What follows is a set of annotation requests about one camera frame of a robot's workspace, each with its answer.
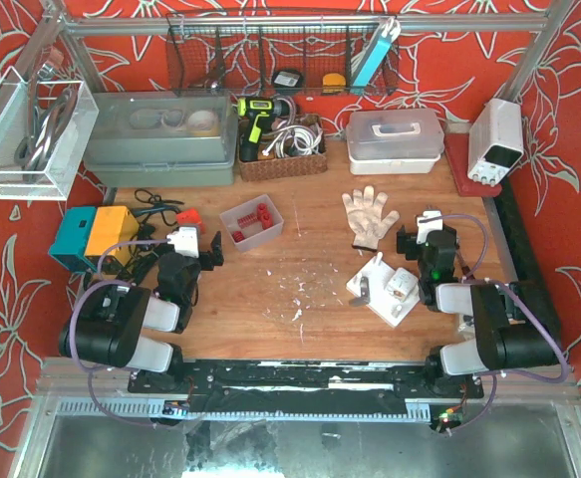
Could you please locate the white plug adapter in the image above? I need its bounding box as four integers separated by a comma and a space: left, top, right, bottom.
386, 267, 418, 302

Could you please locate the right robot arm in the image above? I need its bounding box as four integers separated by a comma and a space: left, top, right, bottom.
396, 226, 568, 383

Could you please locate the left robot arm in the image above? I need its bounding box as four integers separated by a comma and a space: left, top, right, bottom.
59, 226, 224, 373

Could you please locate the orange small block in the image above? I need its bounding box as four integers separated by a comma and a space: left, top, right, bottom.
175, 208, 205, 234

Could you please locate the white work glove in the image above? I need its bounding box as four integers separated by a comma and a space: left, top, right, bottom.
342, 185, 400, 252

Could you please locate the translucent parts bin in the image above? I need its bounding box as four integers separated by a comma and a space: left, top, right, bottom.
219, 194, 284, 253

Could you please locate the white lidded container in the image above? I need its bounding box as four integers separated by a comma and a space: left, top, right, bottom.
346, 109, 444, 175

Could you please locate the red mat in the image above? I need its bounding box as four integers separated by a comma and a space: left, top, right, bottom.
444, 133, 502, 198

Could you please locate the yellow and teal box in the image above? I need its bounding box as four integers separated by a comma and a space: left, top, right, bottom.
48, 205, 140, 274

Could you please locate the grey plastic storage box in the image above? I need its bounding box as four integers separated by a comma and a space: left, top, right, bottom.
84, 92, 238, 188

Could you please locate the wicker basket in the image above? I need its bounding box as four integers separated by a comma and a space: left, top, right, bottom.
236, 138, 328, 182

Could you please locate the white power supply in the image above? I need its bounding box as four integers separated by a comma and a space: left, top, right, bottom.
467, 99, 523, 187

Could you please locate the yellow tape measure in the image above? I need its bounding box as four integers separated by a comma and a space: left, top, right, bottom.
322, 73, 347, 96

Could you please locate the black round tape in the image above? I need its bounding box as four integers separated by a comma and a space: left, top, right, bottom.
271, 69, 304, 96

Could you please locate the clear acrylic bin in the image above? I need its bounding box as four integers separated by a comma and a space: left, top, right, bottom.
0, 68, 99, 201

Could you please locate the blue white book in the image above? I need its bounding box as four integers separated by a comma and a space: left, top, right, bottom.
350, 17, 402, 95

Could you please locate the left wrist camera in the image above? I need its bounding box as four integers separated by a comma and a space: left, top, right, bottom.
166, 225, 200, 259

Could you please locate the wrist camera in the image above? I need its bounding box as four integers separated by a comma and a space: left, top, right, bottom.
166, 225, 200, 259
416, 209, 443, 244

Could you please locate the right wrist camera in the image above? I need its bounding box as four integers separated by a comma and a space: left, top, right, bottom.
416, 209, 443, 244

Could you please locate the white peg base plate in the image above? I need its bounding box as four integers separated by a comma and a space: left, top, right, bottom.
346, 252, 420, 328

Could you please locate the black cable tangle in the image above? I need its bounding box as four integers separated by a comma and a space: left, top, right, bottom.
85, 187, 186, 280

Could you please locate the green cordless drill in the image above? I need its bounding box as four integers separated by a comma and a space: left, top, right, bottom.
237, 97, 290, 162

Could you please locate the black wire basket shelf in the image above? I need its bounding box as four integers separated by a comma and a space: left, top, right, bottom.
165, 7, 386, 96

